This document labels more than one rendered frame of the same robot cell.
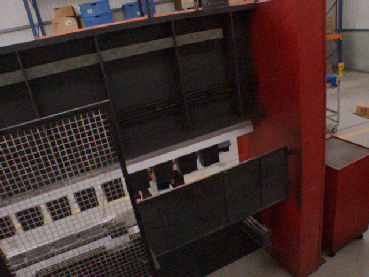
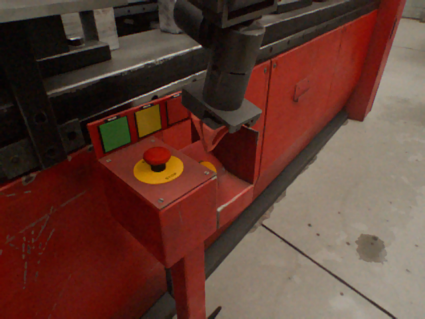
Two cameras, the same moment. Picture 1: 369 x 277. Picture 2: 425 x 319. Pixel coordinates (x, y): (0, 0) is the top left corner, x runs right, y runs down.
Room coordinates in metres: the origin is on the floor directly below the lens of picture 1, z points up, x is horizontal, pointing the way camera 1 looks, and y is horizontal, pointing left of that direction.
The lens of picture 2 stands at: (2.60, 0.32, 1.04)
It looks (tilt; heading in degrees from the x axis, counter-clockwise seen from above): 35 degrees down; 148
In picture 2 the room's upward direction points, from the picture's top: straight up
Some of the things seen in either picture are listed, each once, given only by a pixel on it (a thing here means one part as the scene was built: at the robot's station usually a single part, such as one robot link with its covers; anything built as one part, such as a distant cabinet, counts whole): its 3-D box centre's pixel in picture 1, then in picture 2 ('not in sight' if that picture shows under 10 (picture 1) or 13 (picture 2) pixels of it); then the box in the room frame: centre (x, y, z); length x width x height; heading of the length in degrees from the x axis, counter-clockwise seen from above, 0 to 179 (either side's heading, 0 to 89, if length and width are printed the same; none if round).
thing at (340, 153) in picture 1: (331, 196); not in sight; (2.21, -1.28, 0.50); 0.50 x 0.50 x 1.00; 21
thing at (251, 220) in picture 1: (241, 216); not in sight; (1.80, -0.31, 0.81); 0.64 x 0.08 x 0.14; 21
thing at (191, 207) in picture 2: not in sight; (180, 169); (2.23, 0.48, 0.75); 0.20 x 0.16 x 0.18; 104
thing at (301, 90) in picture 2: not in sight; (304, 88); (1.78, 1.26, 0.58); 0.15 x 0.02 x 0.07; 111
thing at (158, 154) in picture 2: not in sight; (157, 161); (2.25, 0.44, 0.79); 0.04 x 0.04 x 0.04
